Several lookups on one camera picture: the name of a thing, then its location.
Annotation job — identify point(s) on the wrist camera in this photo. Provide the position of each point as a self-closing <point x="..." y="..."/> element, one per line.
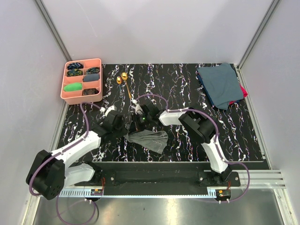
<point x="105" y="111"/>
<point x="137" y="107"/>

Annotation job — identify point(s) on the blue patterned roll top left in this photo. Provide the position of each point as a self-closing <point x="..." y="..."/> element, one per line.
<point x="75" y="65"/>

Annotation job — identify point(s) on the gold spoon teal handle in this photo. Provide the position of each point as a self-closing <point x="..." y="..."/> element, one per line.
<point x="119" y="82"/>

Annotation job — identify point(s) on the green rolled cloth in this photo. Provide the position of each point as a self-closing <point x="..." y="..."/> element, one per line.
<point x="73" y="87"/>

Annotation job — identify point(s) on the yellow blue patterned roll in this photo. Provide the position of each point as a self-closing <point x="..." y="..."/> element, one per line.
<point x="74" y="72"/>

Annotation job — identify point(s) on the pink compartment organizer tray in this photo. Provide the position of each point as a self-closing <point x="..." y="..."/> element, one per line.
<point x="82" y="81"/>

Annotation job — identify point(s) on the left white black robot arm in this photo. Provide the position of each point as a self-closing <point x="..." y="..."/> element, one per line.
<point x="52" y="171"/>

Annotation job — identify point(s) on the grey rolled cloth in tray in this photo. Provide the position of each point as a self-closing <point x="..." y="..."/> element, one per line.
<point x="91" y="77"/>

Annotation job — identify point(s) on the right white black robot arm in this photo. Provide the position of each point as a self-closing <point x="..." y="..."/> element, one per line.
<point x="198" y="125"/>

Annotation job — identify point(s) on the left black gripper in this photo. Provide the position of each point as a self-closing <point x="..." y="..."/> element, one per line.
<point x="123" y="131"/>

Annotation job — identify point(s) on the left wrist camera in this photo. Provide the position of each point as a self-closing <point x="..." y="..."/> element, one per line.
<point x="105" y="111"/>

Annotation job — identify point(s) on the white slotted cable duct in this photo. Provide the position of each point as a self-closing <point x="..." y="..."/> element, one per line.
<point x="113" y="192"/>

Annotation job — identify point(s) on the magenta folded cloth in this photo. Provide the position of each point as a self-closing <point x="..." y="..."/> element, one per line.
<point x="245" y="94"/>

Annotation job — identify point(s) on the blue grey folded cloth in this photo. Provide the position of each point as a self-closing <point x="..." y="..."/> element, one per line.
<point x="221" y="84"/>

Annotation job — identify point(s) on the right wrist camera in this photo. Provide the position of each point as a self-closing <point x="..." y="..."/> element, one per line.
<point x="137" y="107"/>

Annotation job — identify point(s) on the brown patterned roll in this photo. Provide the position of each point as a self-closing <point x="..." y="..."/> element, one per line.
<point x="91" y="91"/>

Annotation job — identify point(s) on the grey stitched cloth napkin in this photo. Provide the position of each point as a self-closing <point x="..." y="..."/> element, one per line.
<point x="154" y="141"/>

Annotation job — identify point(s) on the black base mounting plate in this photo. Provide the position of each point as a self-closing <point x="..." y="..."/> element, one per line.
<point x="159" y="175"/>

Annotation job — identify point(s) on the teal patterned roll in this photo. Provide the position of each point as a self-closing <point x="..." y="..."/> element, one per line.
<point x="93" y="70"/>

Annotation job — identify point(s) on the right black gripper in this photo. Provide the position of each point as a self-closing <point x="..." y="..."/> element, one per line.
<point x="135" y="121"/>

